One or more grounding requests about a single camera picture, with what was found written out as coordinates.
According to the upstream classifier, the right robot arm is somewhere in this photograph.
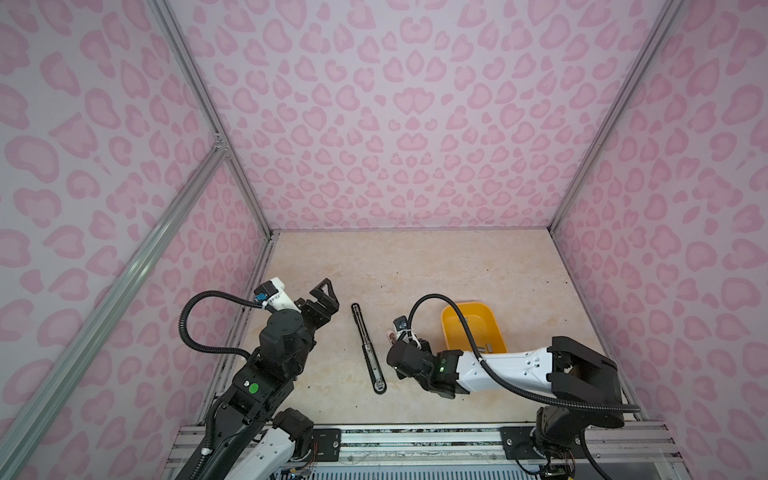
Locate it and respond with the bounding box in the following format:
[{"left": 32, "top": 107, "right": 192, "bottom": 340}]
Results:
[{"left": 386, "top": 336, "right": 627, "bottom": 459}]

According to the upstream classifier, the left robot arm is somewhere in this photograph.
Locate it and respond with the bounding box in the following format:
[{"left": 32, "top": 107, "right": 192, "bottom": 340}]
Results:
[{"left": 177, "top": 278, "right": 339, "bottom": 479}]

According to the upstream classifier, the yellow plastic tray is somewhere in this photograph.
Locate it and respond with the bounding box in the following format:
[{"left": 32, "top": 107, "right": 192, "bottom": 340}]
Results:
[{"left": 441, "top": 301, "right": 508, "bottom": 354}]

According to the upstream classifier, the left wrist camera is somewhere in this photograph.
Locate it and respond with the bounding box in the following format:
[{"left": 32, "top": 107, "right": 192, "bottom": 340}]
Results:
[{"left": 254, "top": 277, "right": 300, "bottom": 312}]

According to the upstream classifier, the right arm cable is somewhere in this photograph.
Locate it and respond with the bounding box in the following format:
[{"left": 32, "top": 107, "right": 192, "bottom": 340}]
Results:
[{"left": 407, "top": 293, "right": 642, "bottom": 480}]

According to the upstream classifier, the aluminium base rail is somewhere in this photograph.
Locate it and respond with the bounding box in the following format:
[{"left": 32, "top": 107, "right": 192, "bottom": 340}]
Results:
[{"left": 160, "top": 422, "right": 691, "bottom": 480}]

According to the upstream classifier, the diagonal aluminium frame bar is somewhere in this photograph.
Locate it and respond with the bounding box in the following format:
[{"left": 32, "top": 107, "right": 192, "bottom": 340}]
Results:
[{"left": 1, "top": 145, "right": 228, "bottom": 479}]

